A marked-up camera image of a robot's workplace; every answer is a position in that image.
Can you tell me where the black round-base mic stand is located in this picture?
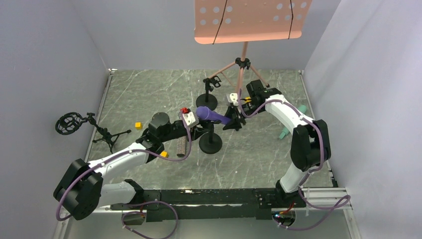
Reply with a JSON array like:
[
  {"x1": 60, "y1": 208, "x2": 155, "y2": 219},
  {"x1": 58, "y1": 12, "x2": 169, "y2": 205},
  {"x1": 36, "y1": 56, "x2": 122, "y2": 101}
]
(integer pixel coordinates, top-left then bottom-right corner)
[
  {"x1": 196, "y1": 76, "x2": 221, "y2": 110},
  {"x1": 199, "y1": 120, "x2": 222, "y2": 154}
]

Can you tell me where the purple microphone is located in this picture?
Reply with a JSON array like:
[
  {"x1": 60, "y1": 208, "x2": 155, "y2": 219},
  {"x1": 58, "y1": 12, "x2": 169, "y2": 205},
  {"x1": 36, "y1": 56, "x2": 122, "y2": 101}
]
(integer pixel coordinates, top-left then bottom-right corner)
[{"x1": 196, "y1": 106, "x2": 231, "y2": 124}]

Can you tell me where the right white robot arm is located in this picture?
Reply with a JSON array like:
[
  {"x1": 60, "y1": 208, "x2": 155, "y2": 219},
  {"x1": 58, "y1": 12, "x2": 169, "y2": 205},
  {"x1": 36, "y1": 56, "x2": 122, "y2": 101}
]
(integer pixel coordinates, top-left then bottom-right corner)
[{"x1": 224, "y1": 80, "x2": 331, "y2": 200}]

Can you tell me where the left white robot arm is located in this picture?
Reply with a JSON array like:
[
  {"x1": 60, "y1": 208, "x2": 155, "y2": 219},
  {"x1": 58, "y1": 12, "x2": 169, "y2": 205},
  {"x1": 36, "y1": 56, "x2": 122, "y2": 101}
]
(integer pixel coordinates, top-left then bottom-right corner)
[{"x1": 53, "y1": 112, "x2": 210, "y2": 221}]

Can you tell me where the pink music stand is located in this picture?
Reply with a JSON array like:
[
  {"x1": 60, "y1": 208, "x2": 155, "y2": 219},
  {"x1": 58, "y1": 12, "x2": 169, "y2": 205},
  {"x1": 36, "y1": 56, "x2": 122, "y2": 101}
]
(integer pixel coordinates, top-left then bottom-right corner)
[{"x1": 194, "y1": 0, "x2": 312, "y2": 91}]

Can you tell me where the glitter silver-head microphone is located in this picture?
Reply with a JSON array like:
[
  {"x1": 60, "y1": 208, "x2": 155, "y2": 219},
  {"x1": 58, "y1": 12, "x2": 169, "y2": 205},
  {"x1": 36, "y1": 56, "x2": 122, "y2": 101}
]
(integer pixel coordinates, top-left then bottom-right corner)
[{"x1": 176, "y1": 137, "x2": 188, "y2": 157}]

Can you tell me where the yellow cube front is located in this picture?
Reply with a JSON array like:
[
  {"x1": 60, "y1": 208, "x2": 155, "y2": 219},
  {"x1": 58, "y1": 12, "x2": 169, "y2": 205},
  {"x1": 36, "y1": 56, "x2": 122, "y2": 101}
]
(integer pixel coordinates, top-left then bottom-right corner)
[{"x1": 160, "y1": 151, "x2": 169, "y2": 158}]

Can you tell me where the mint green microphone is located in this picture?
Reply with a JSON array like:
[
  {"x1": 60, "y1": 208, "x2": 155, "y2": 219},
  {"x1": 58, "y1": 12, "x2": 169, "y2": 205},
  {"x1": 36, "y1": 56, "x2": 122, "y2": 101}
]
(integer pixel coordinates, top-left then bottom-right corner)
[{"x1": 279, "y1": 105, "x2": 307, "y2": 140}]

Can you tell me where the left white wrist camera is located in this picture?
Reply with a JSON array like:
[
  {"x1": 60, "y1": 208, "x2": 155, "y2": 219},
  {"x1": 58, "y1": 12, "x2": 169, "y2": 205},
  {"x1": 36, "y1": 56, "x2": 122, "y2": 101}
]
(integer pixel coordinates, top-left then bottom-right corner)
[{"x1": 181, "y1": 108, "x2": 200, "y2": 128}]

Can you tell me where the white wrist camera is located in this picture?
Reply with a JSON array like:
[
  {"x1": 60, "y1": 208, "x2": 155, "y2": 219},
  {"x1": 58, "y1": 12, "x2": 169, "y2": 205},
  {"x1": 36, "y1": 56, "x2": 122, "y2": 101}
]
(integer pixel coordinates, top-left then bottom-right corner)
[
  {"x1": 225, "y1": 93, "x2": 239, "y2": 107},
  {"x1": 181, "y1": 108, "x2": 200, "y2": 128}
]

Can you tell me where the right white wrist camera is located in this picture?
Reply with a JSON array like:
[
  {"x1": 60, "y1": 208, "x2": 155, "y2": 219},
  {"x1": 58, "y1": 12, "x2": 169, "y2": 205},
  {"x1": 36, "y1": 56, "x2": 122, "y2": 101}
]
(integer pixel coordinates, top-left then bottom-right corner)
[{"x1": 225, "y1": 93, "x2": 239, "y2": 107}]

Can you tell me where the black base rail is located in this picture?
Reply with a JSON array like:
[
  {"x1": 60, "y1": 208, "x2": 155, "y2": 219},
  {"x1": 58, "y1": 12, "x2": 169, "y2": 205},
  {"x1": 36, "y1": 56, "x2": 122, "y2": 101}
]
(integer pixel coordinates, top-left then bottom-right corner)
[{"x1": 110, "y1": 188, "x2": 305, "y2": 222}]

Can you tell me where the black shock-mount tripod stand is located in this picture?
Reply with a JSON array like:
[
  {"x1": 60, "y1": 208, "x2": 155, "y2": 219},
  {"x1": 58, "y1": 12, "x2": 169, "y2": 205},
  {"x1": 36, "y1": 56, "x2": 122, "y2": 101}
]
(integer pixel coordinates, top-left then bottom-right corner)
[{"x1": 55, "y1": 112, "x2": 131, "y2": 153}]

